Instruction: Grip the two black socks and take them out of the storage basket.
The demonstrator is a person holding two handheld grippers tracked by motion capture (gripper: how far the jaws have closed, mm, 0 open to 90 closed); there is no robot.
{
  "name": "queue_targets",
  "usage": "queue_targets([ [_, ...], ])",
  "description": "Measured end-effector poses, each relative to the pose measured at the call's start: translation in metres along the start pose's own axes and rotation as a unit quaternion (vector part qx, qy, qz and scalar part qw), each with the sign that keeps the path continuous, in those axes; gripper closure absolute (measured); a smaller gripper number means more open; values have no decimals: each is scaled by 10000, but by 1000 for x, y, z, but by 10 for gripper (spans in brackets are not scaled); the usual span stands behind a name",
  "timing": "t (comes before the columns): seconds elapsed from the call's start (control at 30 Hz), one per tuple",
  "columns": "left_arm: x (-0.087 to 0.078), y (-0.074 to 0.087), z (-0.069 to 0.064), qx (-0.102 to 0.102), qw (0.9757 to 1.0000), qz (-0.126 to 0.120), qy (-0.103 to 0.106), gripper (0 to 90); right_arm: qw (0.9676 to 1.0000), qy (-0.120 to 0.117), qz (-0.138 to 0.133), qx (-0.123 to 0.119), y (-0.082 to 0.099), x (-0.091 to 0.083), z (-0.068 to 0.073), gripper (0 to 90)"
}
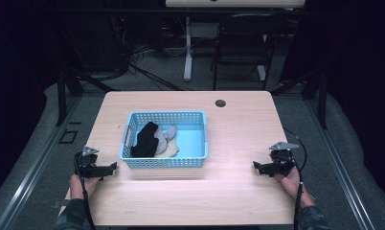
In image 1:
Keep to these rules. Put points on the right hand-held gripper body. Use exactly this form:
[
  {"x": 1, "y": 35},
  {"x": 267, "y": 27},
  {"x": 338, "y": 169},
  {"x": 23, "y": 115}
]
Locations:
[{"x": 282, "y": 158}]

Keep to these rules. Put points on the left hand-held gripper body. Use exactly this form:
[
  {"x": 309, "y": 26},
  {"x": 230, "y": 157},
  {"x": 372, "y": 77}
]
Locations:
[{"x": 85, "y": 159}]

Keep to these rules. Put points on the black sock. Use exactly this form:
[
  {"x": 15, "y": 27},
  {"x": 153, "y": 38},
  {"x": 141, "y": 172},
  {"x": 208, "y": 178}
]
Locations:
[{"x": 146, "y": 140}]

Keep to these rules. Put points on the grey sock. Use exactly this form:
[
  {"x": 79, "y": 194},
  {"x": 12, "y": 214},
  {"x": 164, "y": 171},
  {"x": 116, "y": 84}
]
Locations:
[{"x": 162, "y": 142}]

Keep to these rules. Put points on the cream sock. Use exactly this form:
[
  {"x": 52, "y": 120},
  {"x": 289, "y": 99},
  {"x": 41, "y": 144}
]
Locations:
[{"x": 171, "y": 150}]

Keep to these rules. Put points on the blue plastic basket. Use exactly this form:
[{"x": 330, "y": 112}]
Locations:
[{"x": 193, "y": 143}]

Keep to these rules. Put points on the person's left hand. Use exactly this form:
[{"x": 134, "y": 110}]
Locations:
[{"x": 80, "y": 188}]

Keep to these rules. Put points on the person's right hand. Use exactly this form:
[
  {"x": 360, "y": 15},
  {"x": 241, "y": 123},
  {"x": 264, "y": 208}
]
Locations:
[{"x": 294, "y": 187}]

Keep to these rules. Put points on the black floor socket plate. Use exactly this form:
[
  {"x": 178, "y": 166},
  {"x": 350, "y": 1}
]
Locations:
[{"x": 68, "y": 136}]

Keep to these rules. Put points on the dark curtain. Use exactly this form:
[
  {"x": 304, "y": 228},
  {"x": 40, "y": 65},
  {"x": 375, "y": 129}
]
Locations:
[
  {"x": 18, "y": 64},
  {"x": 363, "y": 64}
]

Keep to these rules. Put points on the black folding chair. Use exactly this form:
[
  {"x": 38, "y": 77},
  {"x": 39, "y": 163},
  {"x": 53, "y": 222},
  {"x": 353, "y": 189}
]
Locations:
[{"x": 244, "y": 44}]

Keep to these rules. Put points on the white desk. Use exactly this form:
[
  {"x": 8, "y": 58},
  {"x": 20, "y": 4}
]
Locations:
[{"x": 188, "y": 48}]

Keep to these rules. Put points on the metal floor rail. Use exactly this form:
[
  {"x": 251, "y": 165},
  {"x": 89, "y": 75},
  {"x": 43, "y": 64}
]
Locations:
[
  {"x": 340, "y": 169},
  {"x": 31, "y": 179}
]

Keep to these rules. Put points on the black metal frame stand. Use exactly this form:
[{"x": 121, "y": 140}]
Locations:
[
  {"x": 62, "y": 96},
  {"x": 322, "y": 96}
]

